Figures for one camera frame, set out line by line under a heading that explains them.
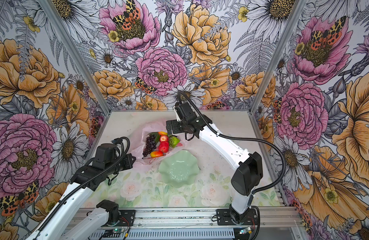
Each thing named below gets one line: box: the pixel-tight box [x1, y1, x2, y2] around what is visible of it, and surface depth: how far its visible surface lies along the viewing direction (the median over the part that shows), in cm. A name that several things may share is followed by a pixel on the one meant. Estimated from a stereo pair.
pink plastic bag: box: [130, 119, 186, 168], surface depth 96 cm
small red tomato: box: [158, 141, 170, 153], surface depth 99 cm
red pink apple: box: [159, 134, 170, 145], surface depth 101 cm
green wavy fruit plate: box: [158, 150, 200, 188], surface depth 91 cm
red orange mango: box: [150, 150, 164, 158], surface depth 96 cm
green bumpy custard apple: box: [169, 136, 180, 148], surface depth 99 cm
